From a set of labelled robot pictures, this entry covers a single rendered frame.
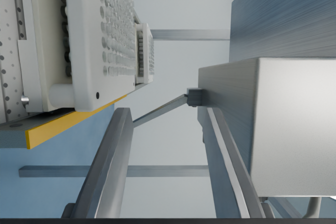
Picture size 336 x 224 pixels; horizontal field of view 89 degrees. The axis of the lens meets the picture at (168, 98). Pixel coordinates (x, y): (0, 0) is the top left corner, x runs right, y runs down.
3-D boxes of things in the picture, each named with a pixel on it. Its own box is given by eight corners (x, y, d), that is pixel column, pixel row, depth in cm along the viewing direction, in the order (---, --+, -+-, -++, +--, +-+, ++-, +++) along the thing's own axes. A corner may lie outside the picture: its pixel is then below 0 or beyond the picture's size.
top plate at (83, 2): (123, -18, 39) (132, -18, 39) (127, 90, 42) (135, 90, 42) (50, -171, 15) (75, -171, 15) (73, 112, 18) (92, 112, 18)
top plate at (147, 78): (143, 83, 72) (148, 83, 72) (142, 22, 69) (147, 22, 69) (149, 81, 96) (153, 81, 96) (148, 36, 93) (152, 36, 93)
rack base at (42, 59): (101, -18, 39) (111, -18, 39) (106, 90, 42) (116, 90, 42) (-9, -171, 15) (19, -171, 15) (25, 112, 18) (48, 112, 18)
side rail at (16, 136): (-12, 149, 14) (27, 148, 14) (-15, 129, 14) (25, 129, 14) (149, 81, 145) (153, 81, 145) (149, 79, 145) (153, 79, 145)
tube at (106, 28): (52, 23, 21) (112, 24, 22) (53, 34, 22) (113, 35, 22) (45, 20, 20) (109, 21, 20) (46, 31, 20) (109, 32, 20)
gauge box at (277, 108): (247, 200, 13) (510, 199, 13) (257, 56, 11) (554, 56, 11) (196, 121, 35) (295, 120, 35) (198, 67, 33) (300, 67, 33)
